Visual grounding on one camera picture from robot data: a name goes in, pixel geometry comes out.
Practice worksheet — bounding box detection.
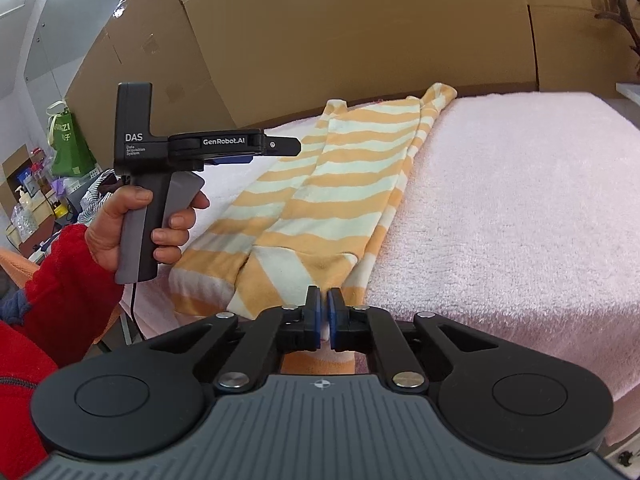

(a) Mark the large labelled cardboard box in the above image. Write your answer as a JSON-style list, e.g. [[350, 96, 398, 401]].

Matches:
[[172, 0, 538, 133]]

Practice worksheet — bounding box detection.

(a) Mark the black white striped garment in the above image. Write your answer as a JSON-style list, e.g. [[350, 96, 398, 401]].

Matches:
[[77, 169, 121, 226]]

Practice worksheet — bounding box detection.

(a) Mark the orange cloth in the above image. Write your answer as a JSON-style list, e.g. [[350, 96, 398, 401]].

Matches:
[[0, 247, 41, 291]]

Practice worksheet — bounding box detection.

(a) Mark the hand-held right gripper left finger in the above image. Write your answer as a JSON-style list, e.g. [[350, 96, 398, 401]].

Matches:
[[147, 286, 323, 393]]

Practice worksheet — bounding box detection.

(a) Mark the pink terry towel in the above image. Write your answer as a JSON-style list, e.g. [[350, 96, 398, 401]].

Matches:
[[120, 91, 640, 403]]

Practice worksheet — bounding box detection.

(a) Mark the green paper bag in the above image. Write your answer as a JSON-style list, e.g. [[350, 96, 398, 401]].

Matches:
[[46, 101, 98, 178]]

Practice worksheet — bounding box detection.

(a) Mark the red leafed potted plant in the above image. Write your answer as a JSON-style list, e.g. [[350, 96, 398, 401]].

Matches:
[[595, 0, 640, 68]]

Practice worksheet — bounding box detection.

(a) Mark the person's left forearm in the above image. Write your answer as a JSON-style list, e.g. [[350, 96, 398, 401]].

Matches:
[[22, 224, 123, 366]]

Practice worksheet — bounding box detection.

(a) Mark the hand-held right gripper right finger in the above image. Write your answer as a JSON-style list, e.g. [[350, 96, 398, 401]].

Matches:
[[327, 287, 501, 392]]

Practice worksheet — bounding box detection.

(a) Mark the person's red sweater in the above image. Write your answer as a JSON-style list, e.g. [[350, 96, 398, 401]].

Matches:
[[0, 320, 61, 480]]

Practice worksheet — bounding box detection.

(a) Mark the person's left hand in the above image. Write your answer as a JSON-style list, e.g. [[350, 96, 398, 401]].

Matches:
[[85, 185, 211, 273]]

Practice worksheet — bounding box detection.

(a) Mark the pile of assorted clutter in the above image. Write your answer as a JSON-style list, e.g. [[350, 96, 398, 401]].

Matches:
[[0, 145, 101, 261]]

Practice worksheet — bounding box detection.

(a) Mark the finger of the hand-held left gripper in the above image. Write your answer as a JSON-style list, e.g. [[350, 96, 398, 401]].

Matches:
[[264, 136, 302, 157]]

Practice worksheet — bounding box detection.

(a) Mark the orange white striped shirt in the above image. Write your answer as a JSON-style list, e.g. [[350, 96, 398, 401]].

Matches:
[[169, 82, 458, 376]]

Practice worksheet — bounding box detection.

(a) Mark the cardboard box with small sticker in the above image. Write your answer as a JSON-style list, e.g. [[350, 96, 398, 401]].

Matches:
[[62, 0, 241, 171]]

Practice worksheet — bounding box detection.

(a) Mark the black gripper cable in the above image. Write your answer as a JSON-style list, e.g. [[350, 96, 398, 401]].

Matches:
[[127, 282, 147, 346]]

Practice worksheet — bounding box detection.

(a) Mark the cardboard box with taped flaps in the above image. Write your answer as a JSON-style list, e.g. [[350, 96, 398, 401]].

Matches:
[[515, 0, 640, 93]]

